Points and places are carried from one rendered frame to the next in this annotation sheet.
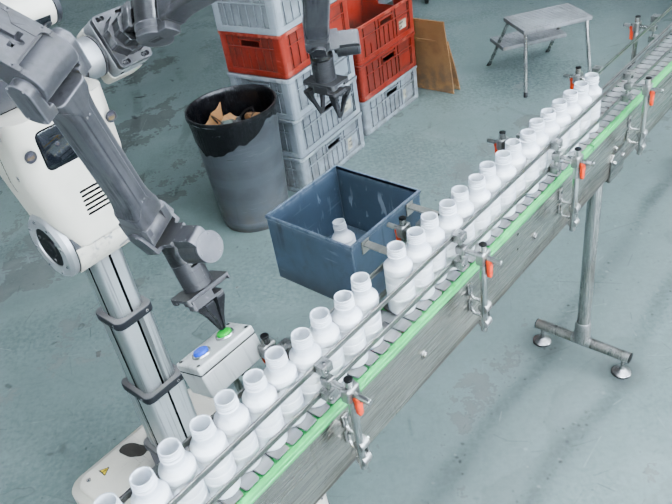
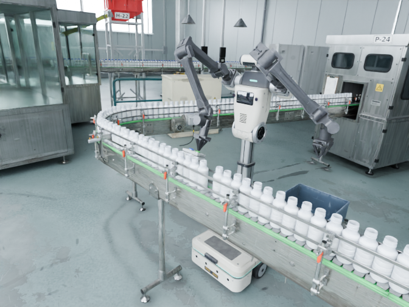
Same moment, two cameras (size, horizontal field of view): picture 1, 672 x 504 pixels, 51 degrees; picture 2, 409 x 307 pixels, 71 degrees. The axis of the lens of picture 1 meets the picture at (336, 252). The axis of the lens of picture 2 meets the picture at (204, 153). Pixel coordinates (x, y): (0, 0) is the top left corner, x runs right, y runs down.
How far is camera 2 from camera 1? 1.82 m
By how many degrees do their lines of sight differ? 77
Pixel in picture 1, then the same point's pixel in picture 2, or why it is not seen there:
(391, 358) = (193, 193)
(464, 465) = not seen: outside the picture
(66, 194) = (237, 111)
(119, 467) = not seen: hidden behind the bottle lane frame
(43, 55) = (180, 47)
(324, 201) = (332, 209)
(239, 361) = not seen: hidden behind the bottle
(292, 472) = (160, 179)
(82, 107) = (184, 63)
